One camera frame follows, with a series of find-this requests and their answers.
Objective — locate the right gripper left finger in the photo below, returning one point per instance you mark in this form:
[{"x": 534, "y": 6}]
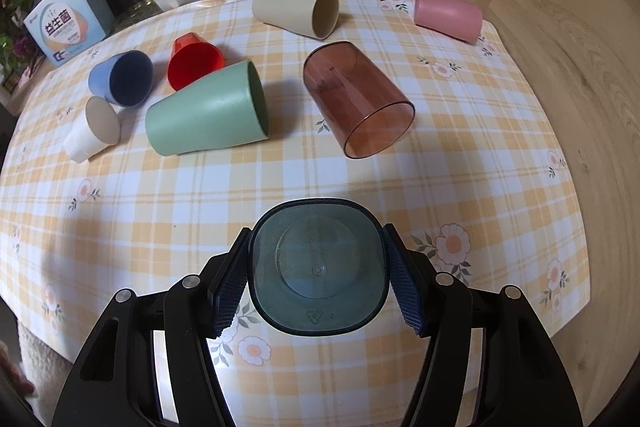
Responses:
[{"x": 113, "y": 381}]

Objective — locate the teal transparent plastic cup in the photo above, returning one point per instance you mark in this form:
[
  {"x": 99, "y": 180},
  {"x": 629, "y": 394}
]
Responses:
[{"x": 318, "y": 267}]

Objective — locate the white plastic cup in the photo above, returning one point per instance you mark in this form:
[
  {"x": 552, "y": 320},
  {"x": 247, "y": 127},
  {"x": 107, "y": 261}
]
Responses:
[{"x": 94, "y": 129}]

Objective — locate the green plastic cup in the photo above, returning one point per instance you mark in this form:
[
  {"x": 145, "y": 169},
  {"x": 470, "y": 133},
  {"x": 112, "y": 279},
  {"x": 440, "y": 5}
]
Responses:
[{"x": 223, "y": 109}]

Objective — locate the blue plastic cup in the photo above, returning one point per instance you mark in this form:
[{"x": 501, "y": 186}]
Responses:
[{"x": 125, "y": 79}]

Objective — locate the red plastic cup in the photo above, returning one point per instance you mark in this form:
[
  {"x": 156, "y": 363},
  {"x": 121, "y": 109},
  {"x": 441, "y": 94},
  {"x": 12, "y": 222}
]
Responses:
[{"x": 192, "y": 58}]

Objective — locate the brown transparent plastic cup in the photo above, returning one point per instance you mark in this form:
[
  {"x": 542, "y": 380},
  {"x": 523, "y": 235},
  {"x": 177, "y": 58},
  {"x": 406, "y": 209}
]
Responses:
[{"x": 363, "y": 108}]

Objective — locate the beige plastic cup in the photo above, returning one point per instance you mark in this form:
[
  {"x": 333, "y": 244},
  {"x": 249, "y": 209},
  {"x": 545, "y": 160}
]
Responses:
[{"x": 315, "y": 19}]

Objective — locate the pink plastic cup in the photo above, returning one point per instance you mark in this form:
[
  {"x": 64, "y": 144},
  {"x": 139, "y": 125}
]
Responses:
[{"x": 455, "y": 18}]

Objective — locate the yellow plaid floral tablecloth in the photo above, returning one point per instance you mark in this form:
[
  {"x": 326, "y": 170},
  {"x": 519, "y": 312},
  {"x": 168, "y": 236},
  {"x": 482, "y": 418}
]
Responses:
[{"x": 478, "y": 185}]

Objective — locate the light blue probiotic box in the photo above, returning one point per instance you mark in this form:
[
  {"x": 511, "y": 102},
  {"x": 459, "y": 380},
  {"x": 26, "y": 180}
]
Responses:
[{"x": 64, "y": 28}]

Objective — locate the pink flower bouquet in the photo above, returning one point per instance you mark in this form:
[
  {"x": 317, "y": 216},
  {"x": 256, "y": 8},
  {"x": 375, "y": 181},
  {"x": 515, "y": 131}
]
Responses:
[{"x": 19, "y": 51}]

